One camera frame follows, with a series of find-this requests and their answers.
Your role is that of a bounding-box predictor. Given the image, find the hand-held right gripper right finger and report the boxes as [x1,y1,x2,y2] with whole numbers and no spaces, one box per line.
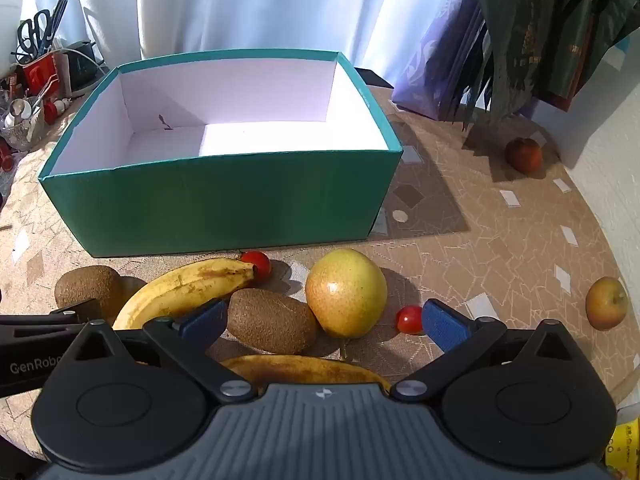
[391,298,577,404]

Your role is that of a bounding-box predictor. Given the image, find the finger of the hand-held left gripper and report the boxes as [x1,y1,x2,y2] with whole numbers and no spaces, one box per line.
[0,313,91,345]
[47,298,104,322]

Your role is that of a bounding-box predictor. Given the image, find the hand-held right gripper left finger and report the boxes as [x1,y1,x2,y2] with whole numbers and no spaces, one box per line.
[65,299,256,404]

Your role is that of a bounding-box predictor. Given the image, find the brown kiwi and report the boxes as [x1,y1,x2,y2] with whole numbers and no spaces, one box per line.
[54,265,123,322]
[226,287,319,356]

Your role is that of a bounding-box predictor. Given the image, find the red cherry tomato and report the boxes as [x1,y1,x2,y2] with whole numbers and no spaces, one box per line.
[396,305,426,336]
[239,251,272,281]

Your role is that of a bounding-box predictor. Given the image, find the yellow banana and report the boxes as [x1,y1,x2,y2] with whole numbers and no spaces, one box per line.
[112,257,257,332]
[219,354,392,397]

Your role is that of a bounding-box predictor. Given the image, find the teal cardboard box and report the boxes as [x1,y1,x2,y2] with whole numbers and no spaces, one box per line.
[38,49,404,259]

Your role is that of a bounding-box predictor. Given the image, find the small yellow apple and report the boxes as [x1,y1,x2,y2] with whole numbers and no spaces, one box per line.
[585,276,629,332]

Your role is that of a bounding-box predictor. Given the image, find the beige patterned tablecloth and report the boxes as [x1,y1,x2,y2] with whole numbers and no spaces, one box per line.
[0,82,640,461]

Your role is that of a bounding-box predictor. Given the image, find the glass bowl with utensils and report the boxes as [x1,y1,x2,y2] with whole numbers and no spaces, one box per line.
[0,97,46,152]

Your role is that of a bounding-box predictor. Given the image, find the dark red peach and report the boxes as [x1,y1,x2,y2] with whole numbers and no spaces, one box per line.
[504,137,544,175]

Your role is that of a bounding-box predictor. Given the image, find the red and white tube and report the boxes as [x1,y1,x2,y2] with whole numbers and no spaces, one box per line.
[42,99,69,124]

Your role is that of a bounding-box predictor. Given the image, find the yellow packet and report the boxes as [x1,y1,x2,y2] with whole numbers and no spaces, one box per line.
[604,420,640,480]

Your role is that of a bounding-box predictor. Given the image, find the red pen holder cup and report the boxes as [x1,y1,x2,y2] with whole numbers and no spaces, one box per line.
[22,52,64,101]

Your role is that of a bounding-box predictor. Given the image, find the purple plastic bag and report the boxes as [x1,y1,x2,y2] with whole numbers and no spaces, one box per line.
[391,0,493,122]

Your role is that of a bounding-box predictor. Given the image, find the black scissors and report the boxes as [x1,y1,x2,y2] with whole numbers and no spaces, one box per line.
[15,7,53,61]

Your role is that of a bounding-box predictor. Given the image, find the black pen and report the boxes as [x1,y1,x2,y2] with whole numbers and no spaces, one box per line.
[49,0,70,45]

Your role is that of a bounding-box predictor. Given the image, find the bunch of dark green bags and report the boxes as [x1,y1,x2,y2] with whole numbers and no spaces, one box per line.
[440,0,640,133]

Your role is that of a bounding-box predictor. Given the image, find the white curtain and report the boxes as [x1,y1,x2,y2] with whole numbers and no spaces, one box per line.
[70,0,481,86]

